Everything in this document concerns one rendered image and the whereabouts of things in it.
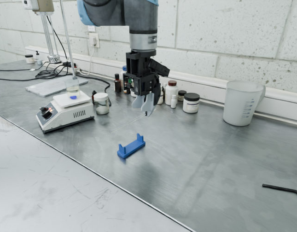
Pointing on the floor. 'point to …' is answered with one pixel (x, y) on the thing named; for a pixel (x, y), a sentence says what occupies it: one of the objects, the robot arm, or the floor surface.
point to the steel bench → (173, 155)
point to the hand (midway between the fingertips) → (148, 112)
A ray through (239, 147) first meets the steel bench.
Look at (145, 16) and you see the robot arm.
